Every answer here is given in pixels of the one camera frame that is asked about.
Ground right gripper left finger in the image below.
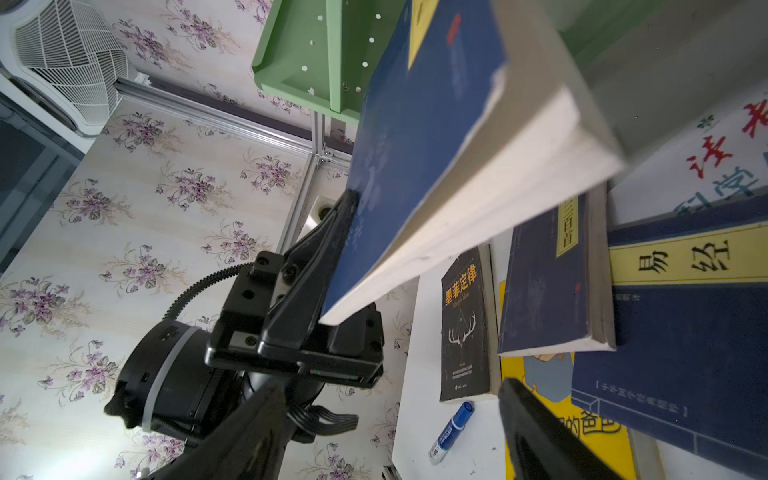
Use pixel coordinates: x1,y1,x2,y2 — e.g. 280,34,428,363
149,380,287,480

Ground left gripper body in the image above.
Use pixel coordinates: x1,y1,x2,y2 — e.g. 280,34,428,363
205,251,385,388

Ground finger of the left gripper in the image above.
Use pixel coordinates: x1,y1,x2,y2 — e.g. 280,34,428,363
258,189,359,354

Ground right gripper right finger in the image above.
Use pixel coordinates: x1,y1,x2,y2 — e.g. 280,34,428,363
498,378,619,479

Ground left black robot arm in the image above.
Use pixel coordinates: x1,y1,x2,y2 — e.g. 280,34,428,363
104,190,385,479

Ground yellow cartoon book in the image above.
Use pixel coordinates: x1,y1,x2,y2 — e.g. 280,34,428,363
497,278,638,480

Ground blue white marker pen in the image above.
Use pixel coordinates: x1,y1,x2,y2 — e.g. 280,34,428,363
428,401,475,465

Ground black book with antlers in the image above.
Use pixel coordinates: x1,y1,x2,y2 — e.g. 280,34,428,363
439,244,502,403

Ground navy book yellow label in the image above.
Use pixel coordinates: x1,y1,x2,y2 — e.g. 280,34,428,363
572,196,767,479

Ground white blue magazine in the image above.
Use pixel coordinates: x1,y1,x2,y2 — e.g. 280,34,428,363
609,81,767,227

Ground green two-tier shelf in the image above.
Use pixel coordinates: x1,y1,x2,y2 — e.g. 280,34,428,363
252,1,767,153

